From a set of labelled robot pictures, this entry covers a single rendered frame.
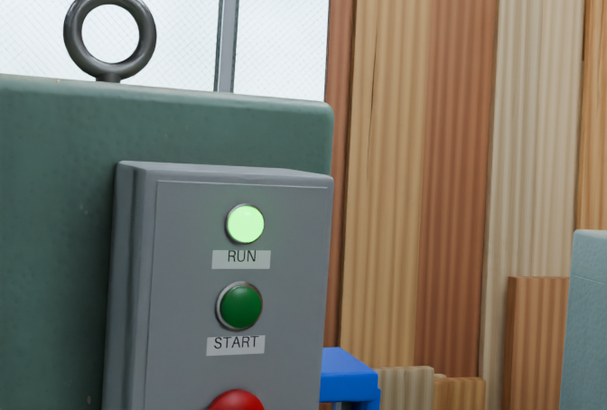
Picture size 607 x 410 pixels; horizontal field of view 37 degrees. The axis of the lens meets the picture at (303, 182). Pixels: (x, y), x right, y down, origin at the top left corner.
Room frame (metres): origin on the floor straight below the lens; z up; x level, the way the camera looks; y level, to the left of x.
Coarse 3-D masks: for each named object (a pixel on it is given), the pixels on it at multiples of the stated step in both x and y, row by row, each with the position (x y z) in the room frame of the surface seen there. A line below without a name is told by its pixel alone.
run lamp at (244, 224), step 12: (240, 204) 0.43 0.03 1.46; (252, 204) 0.43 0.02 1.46; (228, 216) 0.43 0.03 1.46; (240, 216) 0.43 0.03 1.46; (252, 216) 0.43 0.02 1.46; (228, 228) 0.43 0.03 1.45; (240, 228) 0.43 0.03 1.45; (252, 228) 0.43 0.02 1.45; (240, 240) 0.43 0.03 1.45; (252, 240) 0.43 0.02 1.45
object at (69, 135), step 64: (0, 128) 0.44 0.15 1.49; (64, 128) 0.46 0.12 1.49; (128, 128) 0.47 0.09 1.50; (192, 128) 0.49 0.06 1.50; (256, 128) 0.50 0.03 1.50; (320, 128) 0.52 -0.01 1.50; (0, 192) 0.44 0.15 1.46; (64, 192) 0.46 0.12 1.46; (0, 256) 0.45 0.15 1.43; (64, 256) 0.46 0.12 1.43; (0, 320) 0.45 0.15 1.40; (64, 320) 0.46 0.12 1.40; (0, 384) 0.45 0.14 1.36; (64, 384) 0.46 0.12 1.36
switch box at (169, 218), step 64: (128, 192) 0.44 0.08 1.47; (192, 192) 0.42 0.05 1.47; (256, 192) 0.44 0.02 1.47; (320, 192) 0.45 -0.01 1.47; (128, 256) 0.43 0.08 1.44; (192, 256) 0.42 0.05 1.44; (320, 256) 0.45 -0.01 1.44; (128, 320) 0.42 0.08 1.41; (192, 320) 0.42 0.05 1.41; (320, 320) 0.45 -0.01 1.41; (128, 384) 0.42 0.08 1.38; (192, 384) 0.43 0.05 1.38; (256, 384) 0.44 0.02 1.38; (320, 384) 0.46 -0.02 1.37
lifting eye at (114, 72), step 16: (80, 0) 0.56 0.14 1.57; (96, 0) 0.57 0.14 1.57; (112, 0) 0.57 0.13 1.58; (128, 0) 0.57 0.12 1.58; (80, 16) 0.56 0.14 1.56; (144, 16) 0.58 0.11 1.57; (64, 32) 0.56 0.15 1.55; (80, 32) 0.56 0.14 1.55; (144, 32) 0.58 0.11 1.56; (80, 48) 0.56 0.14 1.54; (144, 48) 0.58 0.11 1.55; (80, 64) 0.56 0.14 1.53; (96, 64) 0.57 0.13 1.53; (112, 64) 0.57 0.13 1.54; (128, 64) 0.58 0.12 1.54; (144, 64) 0.58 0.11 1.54; (96, 80) 0.57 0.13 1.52; (112, 80) 0.57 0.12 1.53
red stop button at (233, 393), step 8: (224, 392) 0.43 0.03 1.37; (232, 392) 0.43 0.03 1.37; (240, 392) 0.43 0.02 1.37; (248, 392) 0.43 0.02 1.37; (216, 400) 0.42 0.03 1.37; (224, 400) 0.42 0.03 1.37; (232, 400) 0.42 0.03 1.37; (240, 400) 0.43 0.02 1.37; (248, 400) 0.43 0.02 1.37; (256, 400) 0.43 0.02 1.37; (208, 408) 0.42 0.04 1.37; (216, 408) 0.42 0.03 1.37; (224, 408) 0.42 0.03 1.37; (232, 408) 0.42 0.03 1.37; (240, 408) 0.42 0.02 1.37; (248, 408) 0.43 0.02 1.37; (256, 408) 0.43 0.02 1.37
